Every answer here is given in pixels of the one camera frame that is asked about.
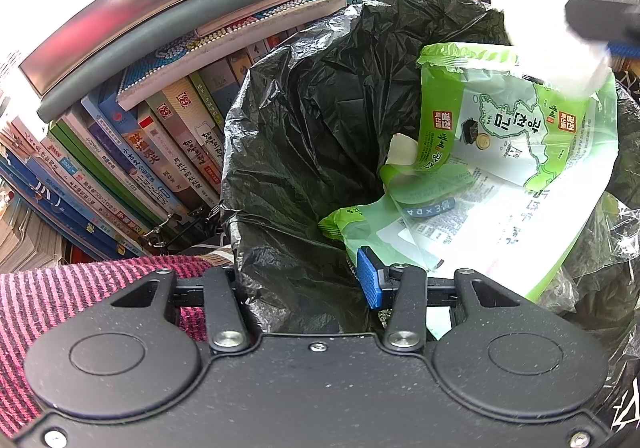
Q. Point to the green wrapper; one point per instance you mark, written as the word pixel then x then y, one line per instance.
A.
pixel 400 223

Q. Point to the black trash bag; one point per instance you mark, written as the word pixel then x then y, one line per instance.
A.
pixel 310 128

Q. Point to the row of leaning books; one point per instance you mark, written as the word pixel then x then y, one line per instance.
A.
pixel 125 158

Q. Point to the clear plastic wrapper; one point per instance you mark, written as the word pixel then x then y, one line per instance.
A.
pixel 600 233

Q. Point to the silver flat box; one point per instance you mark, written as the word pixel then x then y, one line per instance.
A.
pixel 105 13

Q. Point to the white paper scrap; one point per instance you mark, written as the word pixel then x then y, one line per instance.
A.
pixel 402 150

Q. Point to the miniature black bicycle model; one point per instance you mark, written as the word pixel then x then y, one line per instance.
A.
pixel 190 223

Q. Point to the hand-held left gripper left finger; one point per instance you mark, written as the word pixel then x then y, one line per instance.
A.
pixel 222 298

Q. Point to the stack of magazines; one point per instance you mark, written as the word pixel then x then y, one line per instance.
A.
pixel 22 243

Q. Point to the green snack packet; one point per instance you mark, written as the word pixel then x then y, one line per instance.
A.
pixel 500 128

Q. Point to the pink striped cloth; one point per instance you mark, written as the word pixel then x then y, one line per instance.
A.
pixel 60 293

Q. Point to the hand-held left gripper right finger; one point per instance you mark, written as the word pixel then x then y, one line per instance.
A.
pixel 371 278

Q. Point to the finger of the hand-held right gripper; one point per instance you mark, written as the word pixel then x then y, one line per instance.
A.
pixel 600 20

